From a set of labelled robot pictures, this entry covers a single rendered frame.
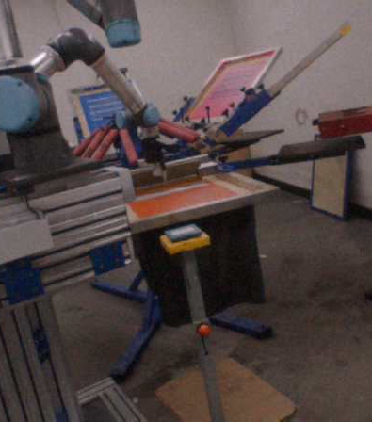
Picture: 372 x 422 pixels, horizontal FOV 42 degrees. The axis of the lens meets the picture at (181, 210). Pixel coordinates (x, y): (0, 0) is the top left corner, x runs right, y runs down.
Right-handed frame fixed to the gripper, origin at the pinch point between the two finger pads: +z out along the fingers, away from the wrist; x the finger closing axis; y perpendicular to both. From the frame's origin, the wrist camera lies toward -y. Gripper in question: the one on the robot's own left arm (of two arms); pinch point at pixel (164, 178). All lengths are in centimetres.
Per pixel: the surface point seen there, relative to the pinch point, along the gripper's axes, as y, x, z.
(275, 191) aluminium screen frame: -27, 61, 3
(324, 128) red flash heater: -88, -6, -6
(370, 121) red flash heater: -107, 5, -6
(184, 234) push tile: 13, 82, 4
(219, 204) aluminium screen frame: -6, 61, 3
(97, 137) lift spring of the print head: 21, -77, -20
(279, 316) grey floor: -58, -29, 101
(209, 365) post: 12, 80, 50
